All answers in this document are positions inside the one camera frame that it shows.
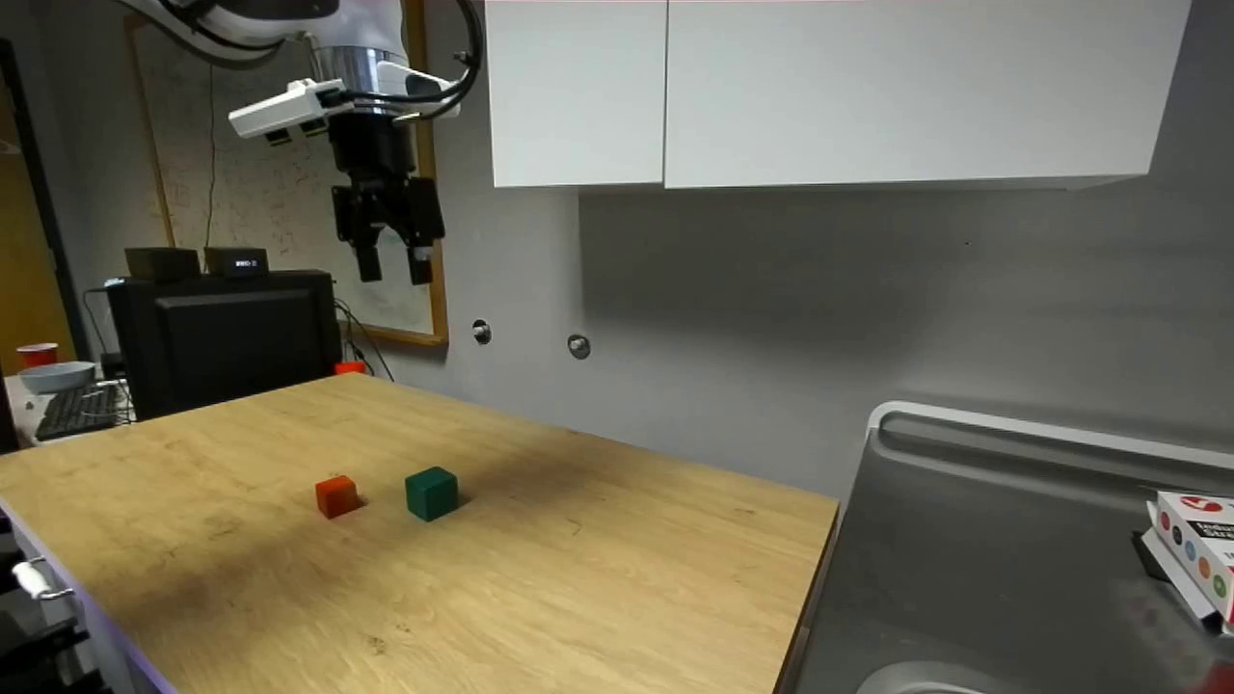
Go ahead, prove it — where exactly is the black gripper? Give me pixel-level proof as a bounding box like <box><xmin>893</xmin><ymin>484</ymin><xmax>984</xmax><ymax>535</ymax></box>
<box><xmin>326</xmin><ymin>115</ymin><xmax>444</xmax><ymax>286</ymax></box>

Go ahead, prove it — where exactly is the orange block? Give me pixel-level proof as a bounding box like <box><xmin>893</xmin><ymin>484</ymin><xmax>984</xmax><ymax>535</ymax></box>
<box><xmin>316</xmin><ymin>475</ymin><xmax>362</xmax><ymax>516</ymax></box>

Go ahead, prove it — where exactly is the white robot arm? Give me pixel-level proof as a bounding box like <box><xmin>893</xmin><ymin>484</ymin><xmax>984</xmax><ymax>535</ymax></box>
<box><xmin>124</xmin><ymin>0</ymin><xmax>457</xmax><ymax>286</ymax></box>

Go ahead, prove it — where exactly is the green block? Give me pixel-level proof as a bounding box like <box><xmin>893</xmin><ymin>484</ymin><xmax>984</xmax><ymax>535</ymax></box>
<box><xmin>403</xmin><ymin>465</ymin><xmax>457</xmax><ymax>521</ymax></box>

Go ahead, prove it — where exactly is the black computer monitor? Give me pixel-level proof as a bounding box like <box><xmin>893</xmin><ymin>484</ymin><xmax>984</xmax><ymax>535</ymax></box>
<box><xmin>109</xmin><ymin>246</ymin><xmax>338</xmax><ymax>420</ymax></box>

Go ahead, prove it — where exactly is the black keyboard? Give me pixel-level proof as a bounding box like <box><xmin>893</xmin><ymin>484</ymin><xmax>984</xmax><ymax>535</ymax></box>
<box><xmin>36</xmin><ymin>385</ymin><xmax>115</xmax><ymax>439</ymax></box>

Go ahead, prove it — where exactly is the red cup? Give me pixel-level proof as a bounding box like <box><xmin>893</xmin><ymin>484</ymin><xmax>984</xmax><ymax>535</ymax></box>
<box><xmin>14</xmin><ymin>343</ymin><xmax>63</xmax><ymax>368</ymax></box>

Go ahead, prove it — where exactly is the stainless steel sink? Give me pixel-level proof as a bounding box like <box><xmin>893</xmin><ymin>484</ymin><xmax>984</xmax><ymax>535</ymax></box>
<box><xmin>786</xmin><ymin>399</ymin><xmax>1234</xmax><ymax>694</ymax></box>

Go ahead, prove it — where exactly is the colourful printed box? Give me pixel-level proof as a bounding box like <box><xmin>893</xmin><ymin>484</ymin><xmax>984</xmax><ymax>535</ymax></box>
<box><xmin>1146</xmin><ymin>489</ymin><xmax>1234</xmax><ymax>637</ymax></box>

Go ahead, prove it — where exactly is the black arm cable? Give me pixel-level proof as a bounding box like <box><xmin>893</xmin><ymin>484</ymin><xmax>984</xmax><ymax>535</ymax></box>
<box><xmin>370</xmin><ymin>0</ymin><xmax>484</xmax><ymax>128</ymax></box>

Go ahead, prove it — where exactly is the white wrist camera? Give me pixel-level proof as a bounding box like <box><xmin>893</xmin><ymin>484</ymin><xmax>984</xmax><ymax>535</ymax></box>
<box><xmin>227</xmin><ymin>77</ymin><xmax>352</xmax><ymax>137</ymax></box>

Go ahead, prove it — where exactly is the white wall cabinet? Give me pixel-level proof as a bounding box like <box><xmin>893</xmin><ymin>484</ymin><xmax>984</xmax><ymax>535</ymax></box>
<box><xmin>482</xmin><ymin>0</ymin><xmax>1190</xmax><ymax>188</ymax></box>

